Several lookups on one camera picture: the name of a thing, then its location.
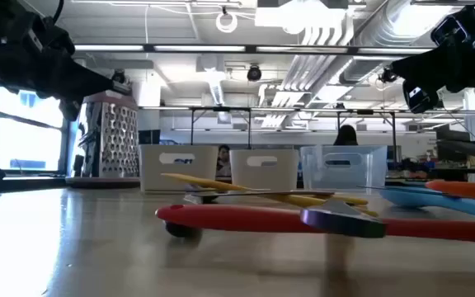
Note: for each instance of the blue silicone spoon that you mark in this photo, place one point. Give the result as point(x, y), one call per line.
point(427, 200)

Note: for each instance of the black monitor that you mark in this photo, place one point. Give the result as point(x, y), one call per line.
point(452, 134)

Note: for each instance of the black hanging camera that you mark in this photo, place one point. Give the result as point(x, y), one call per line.
point(386, 76)
point(118, 77)

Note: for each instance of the silver ventilation duct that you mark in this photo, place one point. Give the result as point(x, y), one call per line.
point(386, 33)

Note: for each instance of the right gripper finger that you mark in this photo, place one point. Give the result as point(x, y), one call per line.
point(423, 68)
point(421, 99)

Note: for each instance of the black background table frame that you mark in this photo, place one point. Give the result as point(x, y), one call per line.
point(221, 109)

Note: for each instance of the steel box grater pink top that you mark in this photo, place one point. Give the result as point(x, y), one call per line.
point(114, 140)

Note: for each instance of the clear plastic bin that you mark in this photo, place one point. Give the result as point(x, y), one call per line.
point(369, 169)

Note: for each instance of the black rectangular box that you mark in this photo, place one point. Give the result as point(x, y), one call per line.
point(149, 138)

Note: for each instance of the opaque white plastic bin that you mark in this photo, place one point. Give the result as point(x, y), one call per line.
point(262, 177)

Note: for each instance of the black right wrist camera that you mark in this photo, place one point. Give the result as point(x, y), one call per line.
point(450, 31)

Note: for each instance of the black aluminium table frame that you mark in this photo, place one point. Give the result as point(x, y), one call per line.
point(23, 184)

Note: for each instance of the black dome camera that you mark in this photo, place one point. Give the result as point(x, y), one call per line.
point(254, 74)

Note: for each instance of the black slotted spoon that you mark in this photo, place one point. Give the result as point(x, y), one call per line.
point(180, 230)

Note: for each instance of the orange silicone spatula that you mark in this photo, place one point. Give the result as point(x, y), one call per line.
point(468, 190)

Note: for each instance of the black light bar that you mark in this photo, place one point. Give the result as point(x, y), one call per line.
point(200, 48)

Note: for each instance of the translucent white plastic bin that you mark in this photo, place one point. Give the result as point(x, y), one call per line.
point(180, 177)

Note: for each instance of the red silicone spatula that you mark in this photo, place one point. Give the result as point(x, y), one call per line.
point(241, 218)

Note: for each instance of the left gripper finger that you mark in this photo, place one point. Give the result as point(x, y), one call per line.
point(71, 110)
point(101, 84)

